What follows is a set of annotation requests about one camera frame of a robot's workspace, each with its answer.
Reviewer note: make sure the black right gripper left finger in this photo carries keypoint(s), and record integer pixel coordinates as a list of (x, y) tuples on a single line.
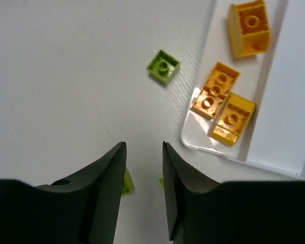
[(79, 208)]

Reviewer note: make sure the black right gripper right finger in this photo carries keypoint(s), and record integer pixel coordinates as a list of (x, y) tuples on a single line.
[(202, 210)]

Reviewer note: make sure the pale green square lego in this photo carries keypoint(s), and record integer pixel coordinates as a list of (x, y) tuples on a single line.
[(128, 183)]

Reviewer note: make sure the orange sloped lego brick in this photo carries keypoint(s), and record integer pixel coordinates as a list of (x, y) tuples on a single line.
[(232, 121)]

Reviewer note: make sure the orange long lego brick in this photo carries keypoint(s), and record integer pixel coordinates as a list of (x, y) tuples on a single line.
[(215, 91)]

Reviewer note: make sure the orange rounded lego block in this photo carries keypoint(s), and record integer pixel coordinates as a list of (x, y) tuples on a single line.
[(248, 28)]

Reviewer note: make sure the lime green lego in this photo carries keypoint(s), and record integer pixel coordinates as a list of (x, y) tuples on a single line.
[(161, 183)]

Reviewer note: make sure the white divided sorting tray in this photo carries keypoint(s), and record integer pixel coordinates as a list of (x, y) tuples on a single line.
[(275, 138)]

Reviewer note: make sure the dark green square lego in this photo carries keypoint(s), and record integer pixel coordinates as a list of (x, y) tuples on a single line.
[(163, 67)]

